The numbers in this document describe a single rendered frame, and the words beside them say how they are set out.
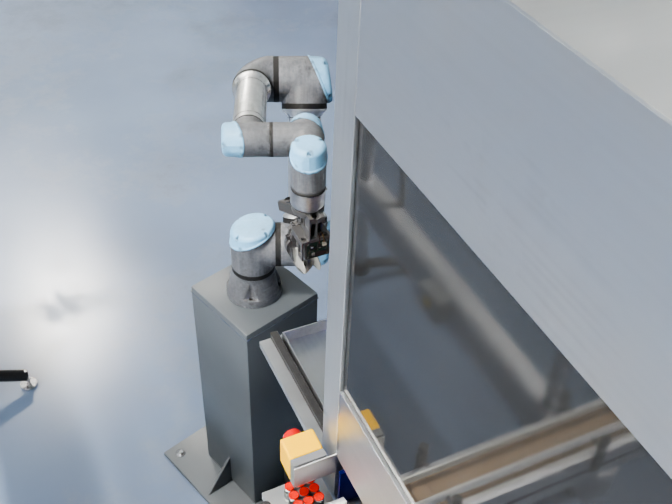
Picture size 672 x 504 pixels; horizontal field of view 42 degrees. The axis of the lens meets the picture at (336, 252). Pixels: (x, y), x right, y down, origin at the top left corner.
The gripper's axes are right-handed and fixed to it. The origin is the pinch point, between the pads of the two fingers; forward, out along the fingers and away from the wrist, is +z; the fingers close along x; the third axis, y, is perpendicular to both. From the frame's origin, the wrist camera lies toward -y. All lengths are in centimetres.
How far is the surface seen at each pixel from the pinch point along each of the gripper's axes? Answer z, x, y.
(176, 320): 109, -10, -102
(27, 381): 106, -67, -90
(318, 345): 21.4, 1.6, 5.9
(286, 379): 21.6, -9.5, 12.7
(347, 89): -73, -12, 43
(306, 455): 6.6, -18.0, 44.1
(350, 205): -54, -12, 45
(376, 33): -85, -12, 50
